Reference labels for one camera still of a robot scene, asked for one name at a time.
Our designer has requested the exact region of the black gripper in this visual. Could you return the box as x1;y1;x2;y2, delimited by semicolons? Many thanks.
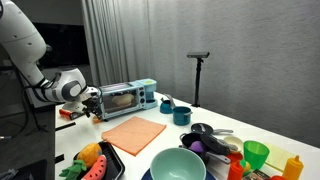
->
81;95;103;121

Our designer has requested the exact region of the beige toy bread loaf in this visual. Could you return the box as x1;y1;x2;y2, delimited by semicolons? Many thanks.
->
111;93;136;108

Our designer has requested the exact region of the black plastic tray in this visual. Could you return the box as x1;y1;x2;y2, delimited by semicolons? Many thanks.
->
72;140;126;180

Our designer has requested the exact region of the watermelon slice plush toy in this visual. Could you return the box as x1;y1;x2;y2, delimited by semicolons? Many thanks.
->
80;154;108;180

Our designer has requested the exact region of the dark teal toy kettle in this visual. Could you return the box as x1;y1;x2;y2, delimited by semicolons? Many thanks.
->
159;93;176;115

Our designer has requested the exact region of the teal toy pot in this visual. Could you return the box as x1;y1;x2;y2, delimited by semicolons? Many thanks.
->
172;106;194;127

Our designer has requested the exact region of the black toy pot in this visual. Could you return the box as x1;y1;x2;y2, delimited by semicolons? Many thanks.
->
179;132;232;165

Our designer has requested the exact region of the purple toy eggplant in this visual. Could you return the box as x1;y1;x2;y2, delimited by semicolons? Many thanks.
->
189;140;208;154

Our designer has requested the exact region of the red toy piece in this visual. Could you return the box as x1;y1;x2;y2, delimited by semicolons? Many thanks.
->
227;152;244;163

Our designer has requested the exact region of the green yellow toy fruit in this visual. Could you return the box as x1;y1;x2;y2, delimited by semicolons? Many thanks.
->
239;159;252;176

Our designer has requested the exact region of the orange black box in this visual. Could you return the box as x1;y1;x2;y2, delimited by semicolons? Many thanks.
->
59;109;86;121

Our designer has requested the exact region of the black tape strip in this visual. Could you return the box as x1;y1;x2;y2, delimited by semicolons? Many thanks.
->
54;153;65;164
54;122;77;132

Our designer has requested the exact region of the orange plush fruit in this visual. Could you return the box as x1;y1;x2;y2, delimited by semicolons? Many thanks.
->
76;142;103;168

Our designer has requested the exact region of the orange cloth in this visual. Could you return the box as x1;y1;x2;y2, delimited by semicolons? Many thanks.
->
101;115;167;157

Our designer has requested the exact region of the light blue toaster oven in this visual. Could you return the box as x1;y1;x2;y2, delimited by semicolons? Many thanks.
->
98;78;158;122

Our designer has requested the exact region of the black tripod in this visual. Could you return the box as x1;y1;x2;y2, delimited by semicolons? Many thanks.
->
0;66;48;139

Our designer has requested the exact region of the black screen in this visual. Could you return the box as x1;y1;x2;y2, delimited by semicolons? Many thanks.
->
31;22;90;69

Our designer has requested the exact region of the grey curtain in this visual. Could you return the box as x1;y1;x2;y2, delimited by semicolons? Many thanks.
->
80;0;151;88

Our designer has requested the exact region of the mint green bowl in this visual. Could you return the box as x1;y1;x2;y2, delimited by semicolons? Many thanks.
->
149;147;208;180

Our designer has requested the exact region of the small black frying pan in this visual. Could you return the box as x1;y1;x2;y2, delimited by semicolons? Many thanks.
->
190;122;234;136

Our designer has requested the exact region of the black pan lid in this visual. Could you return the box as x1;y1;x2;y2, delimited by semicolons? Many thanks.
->
199;133;239;156

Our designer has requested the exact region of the small white bowl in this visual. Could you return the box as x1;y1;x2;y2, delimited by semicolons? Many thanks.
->
223;135;244;154

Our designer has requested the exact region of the red ketchup bottle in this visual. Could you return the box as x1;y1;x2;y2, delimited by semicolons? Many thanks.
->
227;160;245;180

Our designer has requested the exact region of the green plastic cup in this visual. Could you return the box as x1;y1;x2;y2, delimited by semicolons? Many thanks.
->
243;140;270;171

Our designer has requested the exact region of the small brown packet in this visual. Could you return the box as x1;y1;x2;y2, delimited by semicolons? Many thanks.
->
251;169;272;180

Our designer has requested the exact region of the pale yellow cutting board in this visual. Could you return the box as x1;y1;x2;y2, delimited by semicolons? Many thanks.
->
263;143;296;173

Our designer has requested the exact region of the yellow mustard bottle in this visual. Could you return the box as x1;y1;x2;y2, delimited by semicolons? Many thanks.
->
282;154;305;180

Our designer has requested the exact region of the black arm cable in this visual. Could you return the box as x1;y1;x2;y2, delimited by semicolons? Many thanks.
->
20;73;63;101

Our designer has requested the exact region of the black camera stand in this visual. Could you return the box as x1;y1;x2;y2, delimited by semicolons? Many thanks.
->
191;57;204;108

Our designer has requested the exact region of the black stereo camera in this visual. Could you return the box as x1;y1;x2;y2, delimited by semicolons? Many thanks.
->
186;51;211;60

